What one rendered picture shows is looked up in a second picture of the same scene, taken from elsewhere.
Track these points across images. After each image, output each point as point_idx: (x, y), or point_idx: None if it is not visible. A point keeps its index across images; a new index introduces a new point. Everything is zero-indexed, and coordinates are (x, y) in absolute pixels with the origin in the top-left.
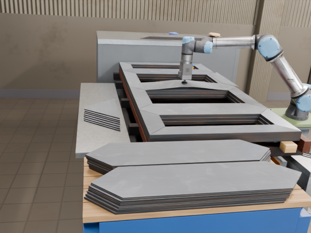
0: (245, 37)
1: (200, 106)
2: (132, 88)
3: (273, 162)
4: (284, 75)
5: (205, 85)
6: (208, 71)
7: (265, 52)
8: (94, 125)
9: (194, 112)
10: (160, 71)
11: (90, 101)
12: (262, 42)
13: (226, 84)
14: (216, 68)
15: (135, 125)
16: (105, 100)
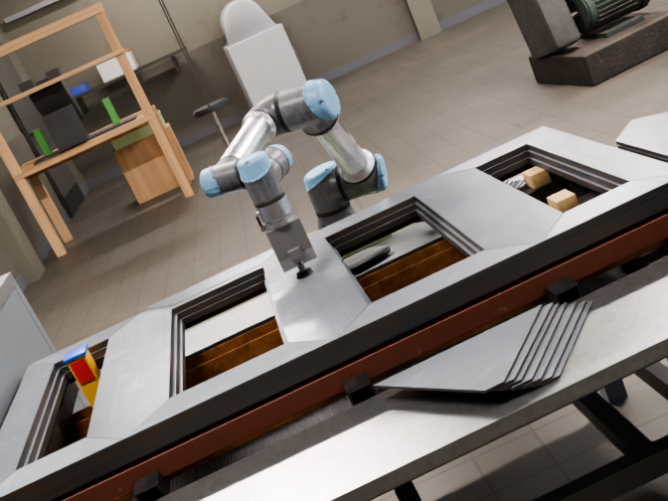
0: (253, 122)
1: (465, 212)
2: (359, 325)
3: None
4: (350, 141)
5: None
6: (135, 319)
7: (333, 108)
8: (583, 347)
9: (512, 200)
10: (142, 373)
11: (373, 452)
12: (319, 91)
13: (274, 255)
14: (36, 361)
15: (560, 283)
16: (342, 436)
